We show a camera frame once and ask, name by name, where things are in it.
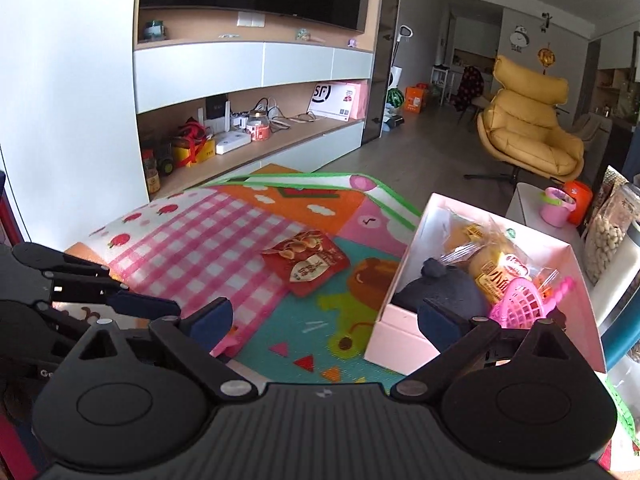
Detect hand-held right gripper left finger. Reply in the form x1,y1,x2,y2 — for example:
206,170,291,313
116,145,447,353
75,297,253,399

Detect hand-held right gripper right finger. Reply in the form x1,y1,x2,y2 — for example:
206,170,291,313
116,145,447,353
391,296,566,398

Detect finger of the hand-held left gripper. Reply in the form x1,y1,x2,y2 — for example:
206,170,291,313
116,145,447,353
11,242,182,319
0,300,101,361

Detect black plush toy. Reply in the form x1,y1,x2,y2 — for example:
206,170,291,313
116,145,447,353
391,257,491,321

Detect pink cardboard box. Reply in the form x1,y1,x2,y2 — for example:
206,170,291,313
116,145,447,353
363,191,607,378

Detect bread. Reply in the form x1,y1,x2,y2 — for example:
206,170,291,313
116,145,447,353
470,245,536,306
442,212,501,266

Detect pink toy basket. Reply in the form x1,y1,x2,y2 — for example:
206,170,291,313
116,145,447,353
489,277,576,331

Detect red snack packet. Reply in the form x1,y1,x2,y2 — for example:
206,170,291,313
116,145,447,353
261,230,350,298

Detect colourful cartoon play mat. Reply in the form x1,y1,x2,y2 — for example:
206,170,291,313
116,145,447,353
65,170,640,480

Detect white side table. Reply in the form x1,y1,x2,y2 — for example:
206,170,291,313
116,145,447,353
505,182,586,246

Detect green toy tractor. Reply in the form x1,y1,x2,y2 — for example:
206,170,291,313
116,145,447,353
157,142,176,176

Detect pink toy bucket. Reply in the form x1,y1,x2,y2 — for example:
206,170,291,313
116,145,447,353
539,187,576,227

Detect red and yellow toy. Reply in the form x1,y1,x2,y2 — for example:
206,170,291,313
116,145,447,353
172,119,217,166

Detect flat white device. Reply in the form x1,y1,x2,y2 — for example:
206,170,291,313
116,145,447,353
215,132,252,156

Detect teal thermos bottle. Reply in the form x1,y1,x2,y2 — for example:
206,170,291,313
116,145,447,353
600,305,640,361

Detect orange container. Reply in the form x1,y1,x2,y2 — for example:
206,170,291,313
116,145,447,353
562,180,593,225

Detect clear bag of nuts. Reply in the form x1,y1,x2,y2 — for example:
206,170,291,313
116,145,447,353
582,182,640,286

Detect glass jar with red label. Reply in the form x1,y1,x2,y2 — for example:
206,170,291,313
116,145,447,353
247,112,273,142

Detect black router box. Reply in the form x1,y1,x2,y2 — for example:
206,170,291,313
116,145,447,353
205,94,228,121

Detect dark snack bag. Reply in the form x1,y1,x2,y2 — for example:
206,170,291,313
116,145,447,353
592,165,628,211

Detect yellow armchair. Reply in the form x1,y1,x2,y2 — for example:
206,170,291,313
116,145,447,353
464,55,586,183

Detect orange paper bag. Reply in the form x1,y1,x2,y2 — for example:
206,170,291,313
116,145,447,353
404,85,428,113

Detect chair with dotted dark cloth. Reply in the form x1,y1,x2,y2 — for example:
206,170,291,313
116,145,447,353
452,66,486,111

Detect white wooden television cabinet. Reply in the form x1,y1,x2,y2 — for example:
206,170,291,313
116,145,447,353
132,0,376,201

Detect white and pink courier envelope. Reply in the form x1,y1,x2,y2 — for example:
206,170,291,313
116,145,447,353
306,80,371,122

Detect white stick vacuum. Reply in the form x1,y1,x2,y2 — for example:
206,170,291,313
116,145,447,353
382,27,416,131

